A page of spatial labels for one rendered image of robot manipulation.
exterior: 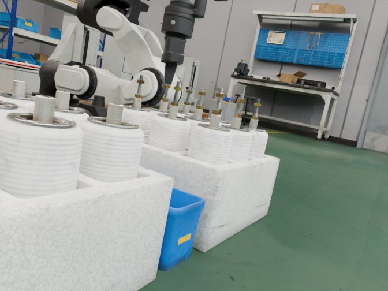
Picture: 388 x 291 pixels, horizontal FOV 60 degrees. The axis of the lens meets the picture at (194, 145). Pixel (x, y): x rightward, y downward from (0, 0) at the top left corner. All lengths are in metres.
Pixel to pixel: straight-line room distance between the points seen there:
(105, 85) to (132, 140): 0.96
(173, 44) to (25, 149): 0.63
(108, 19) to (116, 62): 2.23
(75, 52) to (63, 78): 1.72
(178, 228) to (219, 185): 0.13
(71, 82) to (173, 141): 0.81
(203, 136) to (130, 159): 0.27
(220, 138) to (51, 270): 0.44
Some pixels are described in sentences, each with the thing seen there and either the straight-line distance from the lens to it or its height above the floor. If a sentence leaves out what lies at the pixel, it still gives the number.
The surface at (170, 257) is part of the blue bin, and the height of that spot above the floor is 0.03.
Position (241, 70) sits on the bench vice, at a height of 0.84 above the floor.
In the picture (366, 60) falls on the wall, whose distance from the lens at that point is 5.93.
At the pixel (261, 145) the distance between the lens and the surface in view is 0.95.
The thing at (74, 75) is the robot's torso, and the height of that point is 0.30.
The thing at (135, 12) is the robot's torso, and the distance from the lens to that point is 1.46.
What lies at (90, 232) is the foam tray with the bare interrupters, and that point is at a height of 0.13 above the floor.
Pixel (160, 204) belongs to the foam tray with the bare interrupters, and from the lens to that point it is 0.53.
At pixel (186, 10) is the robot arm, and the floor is 0.53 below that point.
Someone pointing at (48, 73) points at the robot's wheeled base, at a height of 0.29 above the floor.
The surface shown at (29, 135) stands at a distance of 0.39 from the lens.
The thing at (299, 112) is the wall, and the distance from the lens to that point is 5.98.
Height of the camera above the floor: 0.32
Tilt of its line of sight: 8 degrees down
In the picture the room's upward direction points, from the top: 11 degrees clockwise
